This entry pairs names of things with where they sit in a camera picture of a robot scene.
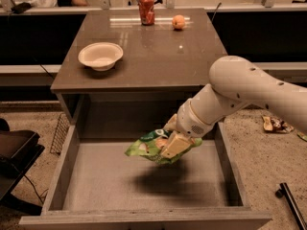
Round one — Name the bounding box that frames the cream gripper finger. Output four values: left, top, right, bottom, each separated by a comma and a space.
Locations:
160, 131, 193, 158
163, 114, 177, 131

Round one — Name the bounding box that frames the green rice chip bag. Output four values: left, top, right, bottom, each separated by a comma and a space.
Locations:
125, 129, 202, 165

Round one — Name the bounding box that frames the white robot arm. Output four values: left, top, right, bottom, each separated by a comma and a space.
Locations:
164, 56, 307, 138

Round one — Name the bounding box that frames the grey drawer cabinet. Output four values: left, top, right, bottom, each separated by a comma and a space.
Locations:
51, 9, 226, 141

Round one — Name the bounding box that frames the open grey top drawer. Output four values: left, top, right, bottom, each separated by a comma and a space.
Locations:
18, 93, 272, 230

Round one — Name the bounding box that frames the crumpled yellow snack wrapper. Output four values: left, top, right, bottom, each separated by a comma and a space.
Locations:
262, 116, 294, 133

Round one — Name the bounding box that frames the white paper bowl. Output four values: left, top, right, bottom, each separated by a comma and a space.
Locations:
78, 42, 124, 71

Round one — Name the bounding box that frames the orange fruit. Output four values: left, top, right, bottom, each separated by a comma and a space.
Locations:
172, 14, 185, 30

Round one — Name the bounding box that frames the black bar on floor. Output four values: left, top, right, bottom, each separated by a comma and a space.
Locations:
275, 183, 307, 230

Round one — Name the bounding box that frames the green packet on floor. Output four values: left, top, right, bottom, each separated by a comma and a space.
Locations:
297, 132, 307, 142

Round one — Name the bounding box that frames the orange soda can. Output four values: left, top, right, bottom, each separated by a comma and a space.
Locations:
138, 0, 154, 26

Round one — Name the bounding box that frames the wire mesh basket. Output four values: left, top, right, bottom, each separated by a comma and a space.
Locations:
50, 113, 70, 156

